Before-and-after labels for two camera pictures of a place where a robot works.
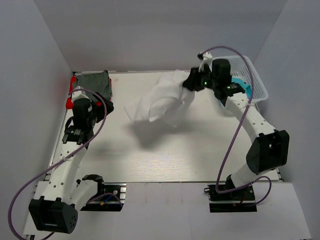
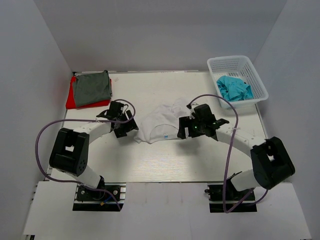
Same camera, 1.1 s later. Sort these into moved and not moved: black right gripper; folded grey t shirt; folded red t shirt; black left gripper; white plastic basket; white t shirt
Moved: black right gripper; black left gripper; white t shirt
Not moved: folded grey t shirt; folded red t shirt; white plastic basket
